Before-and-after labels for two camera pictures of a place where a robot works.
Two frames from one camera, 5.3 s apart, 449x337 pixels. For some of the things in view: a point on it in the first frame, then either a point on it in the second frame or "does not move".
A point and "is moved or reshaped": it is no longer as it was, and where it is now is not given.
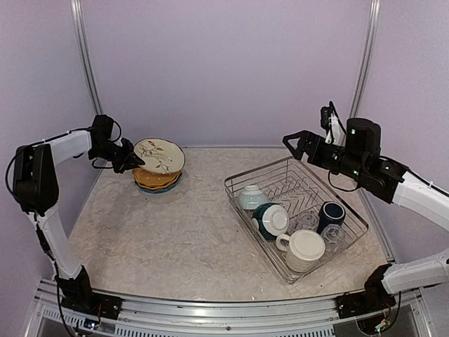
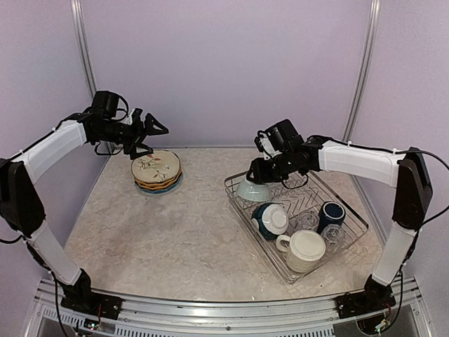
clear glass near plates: (308, 220) does not move
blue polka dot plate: (158, 191) does not move
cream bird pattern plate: (159, 155) is moved or reshaped
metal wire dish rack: (302, 223) does not move
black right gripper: (306, 144) -> (263, 175)
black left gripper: (130, 156) -> (140, 133)
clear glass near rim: (332, 234) does not move
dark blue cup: (330, 213) does not move
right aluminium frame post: (366, 59) does not move
